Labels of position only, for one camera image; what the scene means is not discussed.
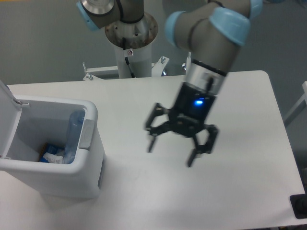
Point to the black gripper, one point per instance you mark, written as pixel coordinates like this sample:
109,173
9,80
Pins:
192,112

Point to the clear plastic water bottle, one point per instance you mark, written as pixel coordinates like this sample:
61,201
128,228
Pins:
73,134

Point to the white paper wrapper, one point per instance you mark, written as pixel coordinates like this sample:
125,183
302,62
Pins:
52,158

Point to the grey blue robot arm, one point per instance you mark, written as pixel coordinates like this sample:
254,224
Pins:
213,34

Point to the white plastic trash can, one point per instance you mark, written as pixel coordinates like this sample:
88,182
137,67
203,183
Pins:
27,123

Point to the blue yellow box in bin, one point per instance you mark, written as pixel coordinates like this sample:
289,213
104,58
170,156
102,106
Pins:
51,148

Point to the black object at table edge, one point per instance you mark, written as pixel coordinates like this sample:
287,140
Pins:
299,205

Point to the white metal frame bracket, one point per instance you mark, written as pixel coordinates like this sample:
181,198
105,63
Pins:
127,69

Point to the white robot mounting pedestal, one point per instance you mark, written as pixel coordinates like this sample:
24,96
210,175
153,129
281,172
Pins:
133,40

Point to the white frame at right edge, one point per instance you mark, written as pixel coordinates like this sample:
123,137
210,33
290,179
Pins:
297,108

